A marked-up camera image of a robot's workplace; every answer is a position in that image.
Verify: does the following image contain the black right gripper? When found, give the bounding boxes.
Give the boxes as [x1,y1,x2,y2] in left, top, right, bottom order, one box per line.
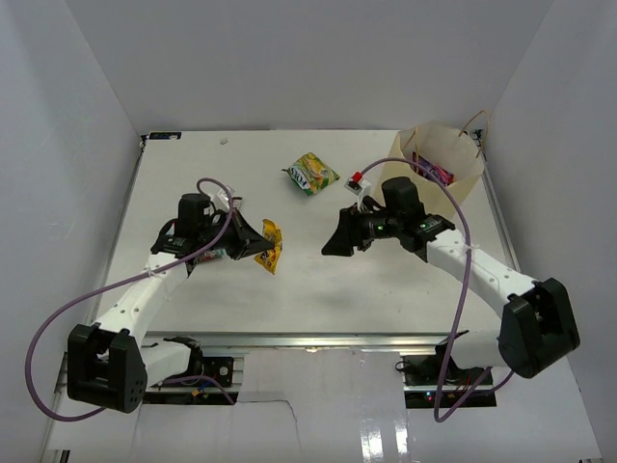
[322,202,403,257]

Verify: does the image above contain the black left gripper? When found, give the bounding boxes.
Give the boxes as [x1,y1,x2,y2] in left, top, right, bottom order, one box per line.
[200,207,274,260]

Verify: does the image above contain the yellow M&M's packet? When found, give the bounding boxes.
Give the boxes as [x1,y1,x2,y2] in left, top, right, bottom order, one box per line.
[254,219,282,275]

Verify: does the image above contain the green yellow Fox's candy bag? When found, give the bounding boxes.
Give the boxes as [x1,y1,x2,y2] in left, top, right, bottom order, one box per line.
[282,152,340,196]

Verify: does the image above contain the purple Fox's cherry candy bag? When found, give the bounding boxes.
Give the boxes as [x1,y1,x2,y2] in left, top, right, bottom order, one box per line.
[412,151,455,186]

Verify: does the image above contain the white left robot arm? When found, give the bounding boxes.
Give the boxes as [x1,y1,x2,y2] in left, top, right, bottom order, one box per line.
[67,193,275,413]

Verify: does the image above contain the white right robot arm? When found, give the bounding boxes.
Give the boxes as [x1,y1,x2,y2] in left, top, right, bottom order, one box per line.
[321,174,580,385]

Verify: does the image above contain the brown paper bag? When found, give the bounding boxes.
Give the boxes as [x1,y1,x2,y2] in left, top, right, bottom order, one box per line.
[379,123,484,218]

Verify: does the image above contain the teal snack packet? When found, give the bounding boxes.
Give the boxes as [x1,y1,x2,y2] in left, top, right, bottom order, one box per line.
[194,249,227,265]

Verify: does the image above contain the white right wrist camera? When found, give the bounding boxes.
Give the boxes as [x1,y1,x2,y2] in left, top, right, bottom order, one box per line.
[344,172,372,211]

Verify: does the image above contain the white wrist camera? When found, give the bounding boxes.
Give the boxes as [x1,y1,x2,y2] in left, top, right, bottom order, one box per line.
[213,186,242,211]
[344,172,372,211]

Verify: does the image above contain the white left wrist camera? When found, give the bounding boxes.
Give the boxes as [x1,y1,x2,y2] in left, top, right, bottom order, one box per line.
[213,186,242,211]

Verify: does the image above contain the aluminium front rail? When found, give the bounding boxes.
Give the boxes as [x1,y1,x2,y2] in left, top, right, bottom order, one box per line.
[142,331,446,350]

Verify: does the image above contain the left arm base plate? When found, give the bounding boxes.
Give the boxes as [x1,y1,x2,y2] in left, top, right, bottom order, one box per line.
[155,356,234,405]

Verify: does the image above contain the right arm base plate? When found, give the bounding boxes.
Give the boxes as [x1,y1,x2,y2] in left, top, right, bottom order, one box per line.
[394,355,496,409]

